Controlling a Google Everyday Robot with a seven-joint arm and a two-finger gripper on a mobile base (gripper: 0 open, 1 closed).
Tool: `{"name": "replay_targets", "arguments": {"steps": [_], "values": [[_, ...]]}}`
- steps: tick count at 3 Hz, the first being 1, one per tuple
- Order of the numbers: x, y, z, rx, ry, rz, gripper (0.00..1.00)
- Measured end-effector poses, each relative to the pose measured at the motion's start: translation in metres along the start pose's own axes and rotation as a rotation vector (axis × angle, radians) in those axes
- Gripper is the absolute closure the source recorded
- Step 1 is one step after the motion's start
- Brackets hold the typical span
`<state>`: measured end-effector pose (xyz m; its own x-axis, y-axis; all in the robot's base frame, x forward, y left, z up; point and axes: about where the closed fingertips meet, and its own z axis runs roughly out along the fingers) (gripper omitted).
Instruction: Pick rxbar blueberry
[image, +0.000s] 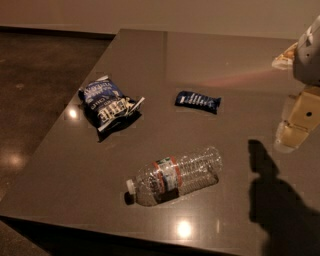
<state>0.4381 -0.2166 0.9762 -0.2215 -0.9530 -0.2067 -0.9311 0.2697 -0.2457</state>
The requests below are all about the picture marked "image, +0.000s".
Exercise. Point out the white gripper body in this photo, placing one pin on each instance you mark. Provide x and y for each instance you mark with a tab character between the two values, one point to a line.
308	61

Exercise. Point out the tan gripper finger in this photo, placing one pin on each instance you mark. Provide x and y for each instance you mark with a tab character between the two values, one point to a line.
300	116
285	60

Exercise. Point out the blue rxbar blueberry wrapper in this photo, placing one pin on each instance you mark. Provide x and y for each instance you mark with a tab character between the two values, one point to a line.
198	101

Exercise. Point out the clear plastic water bottle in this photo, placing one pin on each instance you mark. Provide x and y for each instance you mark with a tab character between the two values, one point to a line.
173	177

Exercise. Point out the blue kettle chips bag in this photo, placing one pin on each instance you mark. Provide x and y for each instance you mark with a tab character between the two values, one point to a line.
107	108

